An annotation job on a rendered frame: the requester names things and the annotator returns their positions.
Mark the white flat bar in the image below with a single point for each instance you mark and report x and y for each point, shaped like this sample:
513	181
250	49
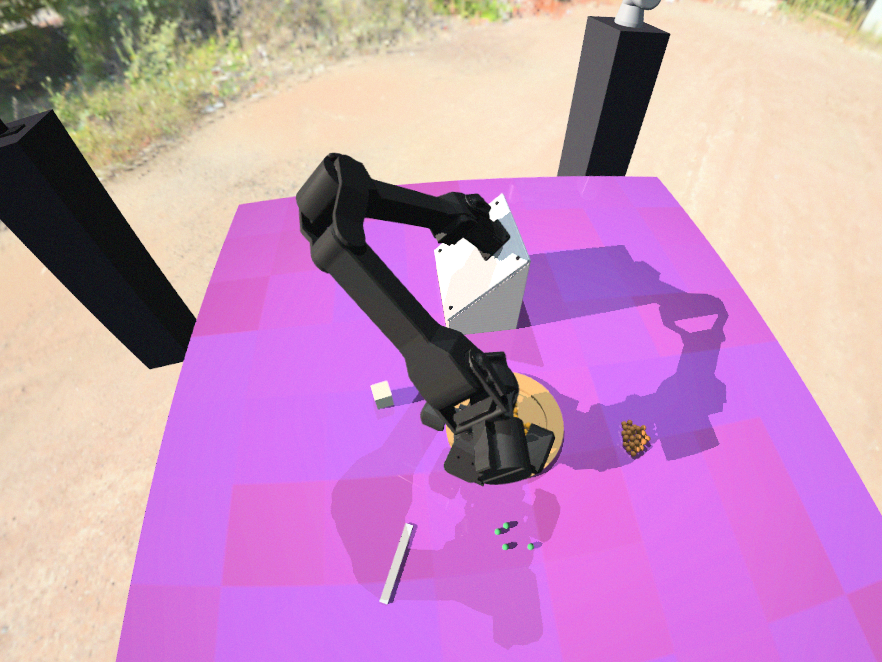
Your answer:
398	557

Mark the light orange round board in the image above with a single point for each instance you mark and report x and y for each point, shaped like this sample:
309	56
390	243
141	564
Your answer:
537	405

